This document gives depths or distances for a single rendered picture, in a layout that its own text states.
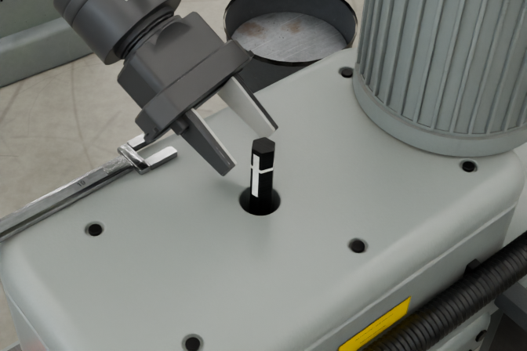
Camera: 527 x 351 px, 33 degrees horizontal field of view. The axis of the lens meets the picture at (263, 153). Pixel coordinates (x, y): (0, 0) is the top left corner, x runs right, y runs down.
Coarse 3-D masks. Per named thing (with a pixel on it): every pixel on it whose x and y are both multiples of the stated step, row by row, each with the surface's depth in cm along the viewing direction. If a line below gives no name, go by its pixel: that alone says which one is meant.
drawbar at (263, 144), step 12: (264, 144) 74; (252, 156) 74; (264, 156) 74; (252, 168) 76; (264, 168) 75; (252, 180) 77; (264, 180) 76; (264, 192) 77; (252, 204) 79; (264, 204) 78
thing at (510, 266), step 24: (480, 264) 86; (504, 264) 86; (456, 288) 83; (480, 288) 84; (504, 288) 86; (432, 312) 81; (456, 312) 82; (384, 336) 80; (408, 336) 79; (432, 336) 80
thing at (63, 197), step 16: (128, 144) 82; (144, 144) 83; (112, 160) 81; (128, 160) 81; (160, 160) 81; (80, 176) 79; (96, 176) 79; (112, 176) 80; (64, 192) 78; (80, 192) 78; (32, 208) 76; (48, 208) 76; (0, 224) 75; (16, 224) 75; (32, 224) 76; (0, 240) 74
